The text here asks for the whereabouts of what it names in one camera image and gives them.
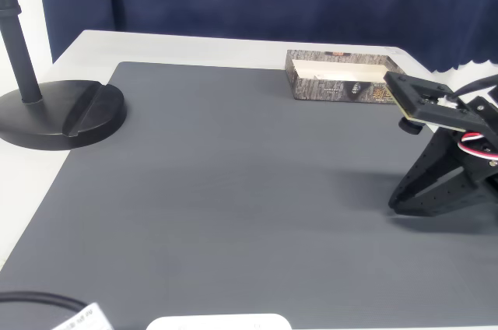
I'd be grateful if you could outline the patterned open cardboard box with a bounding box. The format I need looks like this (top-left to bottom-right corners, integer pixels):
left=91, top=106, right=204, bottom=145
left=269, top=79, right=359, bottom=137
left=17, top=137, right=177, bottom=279
left=285, top=49, right=406, bottom=106

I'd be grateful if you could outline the grey desk mat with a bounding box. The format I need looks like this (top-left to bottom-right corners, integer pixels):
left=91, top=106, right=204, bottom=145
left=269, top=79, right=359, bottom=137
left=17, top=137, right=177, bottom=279
left=0, top=60, right=498, bottom=329

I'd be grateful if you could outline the white flat device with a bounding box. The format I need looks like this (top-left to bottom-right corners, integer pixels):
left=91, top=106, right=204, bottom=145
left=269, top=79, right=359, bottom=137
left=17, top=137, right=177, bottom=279
left=146, top=313, right=293, bottom=330

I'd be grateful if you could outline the white printed label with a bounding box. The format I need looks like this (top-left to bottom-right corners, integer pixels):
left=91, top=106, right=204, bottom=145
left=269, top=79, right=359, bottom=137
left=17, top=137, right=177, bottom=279
left=50, top=302, right=114, bottom=330

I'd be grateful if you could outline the red white black servo wire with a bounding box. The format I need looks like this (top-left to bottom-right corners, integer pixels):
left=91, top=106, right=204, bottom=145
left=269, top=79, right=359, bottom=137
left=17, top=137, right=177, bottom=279
left=456, top=132, right=498, bottom=162

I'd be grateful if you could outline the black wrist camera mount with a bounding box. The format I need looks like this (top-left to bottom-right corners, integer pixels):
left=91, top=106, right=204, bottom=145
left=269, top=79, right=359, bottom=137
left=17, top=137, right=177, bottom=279
left=382, top=71, right=489, bottom=137

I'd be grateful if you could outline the thick black camera cable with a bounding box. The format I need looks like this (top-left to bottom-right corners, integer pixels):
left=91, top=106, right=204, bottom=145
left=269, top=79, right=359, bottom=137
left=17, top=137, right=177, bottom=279
left=446, top=72, right=498, bottom=104

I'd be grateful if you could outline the black round-base camera stand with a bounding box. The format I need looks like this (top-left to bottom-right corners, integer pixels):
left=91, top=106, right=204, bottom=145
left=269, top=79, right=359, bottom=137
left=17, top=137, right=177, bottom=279
left=0, top=0, right=128, bottom=151

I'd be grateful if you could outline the thin black cable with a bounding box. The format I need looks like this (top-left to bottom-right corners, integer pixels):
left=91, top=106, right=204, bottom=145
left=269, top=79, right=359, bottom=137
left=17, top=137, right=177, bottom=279
left=0, top=290, right=89, bottom=314

